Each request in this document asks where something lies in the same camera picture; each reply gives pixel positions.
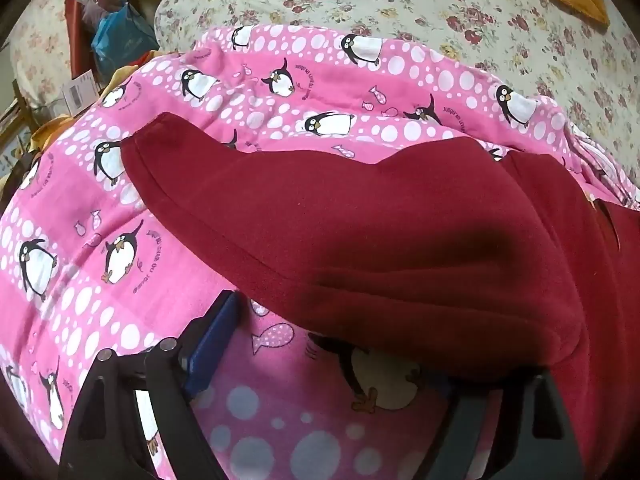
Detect floral pillow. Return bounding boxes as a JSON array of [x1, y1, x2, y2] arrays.
[[10, 0, 76, 111]]

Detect white labelled box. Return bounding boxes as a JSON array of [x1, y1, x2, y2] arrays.
[[62, 70, 96, 111]]

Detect floral bed sheet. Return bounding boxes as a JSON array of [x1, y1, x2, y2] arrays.
[[155, 0, 640, 173]]

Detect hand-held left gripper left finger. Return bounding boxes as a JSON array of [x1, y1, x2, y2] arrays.
[[57, 290, 242, 480]]

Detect dark red fleece garment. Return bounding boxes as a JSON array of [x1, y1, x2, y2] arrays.
[[121, 112, 640, 480]]

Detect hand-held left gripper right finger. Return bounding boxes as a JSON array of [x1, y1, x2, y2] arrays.
[[440, 367, 587, 480]]

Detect blue plastic bag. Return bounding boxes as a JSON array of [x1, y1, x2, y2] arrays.
[[91, 2, 160, 73]]

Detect pink penguin print blanket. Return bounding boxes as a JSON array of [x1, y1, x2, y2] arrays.
[[0, 24, 640, 480]]

